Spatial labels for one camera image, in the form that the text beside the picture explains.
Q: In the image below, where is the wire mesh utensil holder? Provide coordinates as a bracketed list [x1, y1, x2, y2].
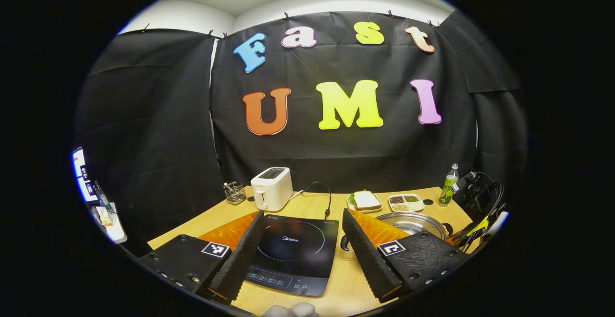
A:
[223, 181, 246, 206]

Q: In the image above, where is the white bread lettuce sandwich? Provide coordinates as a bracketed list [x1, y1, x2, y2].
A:
[352, 190, 381, 210]

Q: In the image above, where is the white crumpled cloth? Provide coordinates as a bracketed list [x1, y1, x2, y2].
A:
[262, 302, 320, 317]

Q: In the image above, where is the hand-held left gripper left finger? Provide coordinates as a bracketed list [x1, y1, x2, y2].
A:
[139, 210, 265, 303]

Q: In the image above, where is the white side table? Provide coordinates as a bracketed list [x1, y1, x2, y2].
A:
[91, 204, 128, 244]

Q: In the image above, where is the row of small backdrop clips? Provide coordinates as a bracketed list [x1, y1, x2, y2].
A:
[142, 10, 440, 38]

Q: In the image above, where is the white divided tray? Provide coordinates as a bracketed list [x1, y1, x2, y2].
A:
[387, 193, 426, 213]

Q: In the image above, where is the lit monitor screen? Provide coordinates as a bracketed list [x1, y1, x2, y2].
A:
[72, 147, 97, 202]

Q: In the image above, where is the white toaster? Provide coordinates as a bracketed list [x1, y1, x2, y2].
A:
[250, 167, 294, 212]

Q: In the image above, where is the dark slim bottle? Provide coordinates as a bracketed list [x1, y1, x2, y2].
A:
[94, 181, 111, 212]

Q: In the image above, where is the small white plate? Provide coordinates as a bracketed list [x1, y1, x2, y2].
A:
[346, 191, 383, 214]

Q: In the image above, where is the green label drink bottle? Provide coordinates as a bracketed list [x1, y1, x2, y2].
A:
[438, 163, 460, 207]

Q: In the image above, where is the black induction cooktop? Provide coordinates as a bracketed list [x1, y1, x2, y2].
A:
[244, 214, 339, 297]

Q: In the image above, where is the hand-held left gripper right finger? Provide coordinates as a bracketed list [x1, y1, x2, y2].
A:
[342, 208, 469, 303]

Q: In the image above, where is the stainless steel pot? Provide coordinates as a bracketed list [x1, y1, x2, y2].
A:
[340, 211, 455, 253]

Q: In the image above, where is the black power cable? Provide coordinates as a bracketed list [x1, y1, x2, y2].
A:
[299, 181, 333, 220]

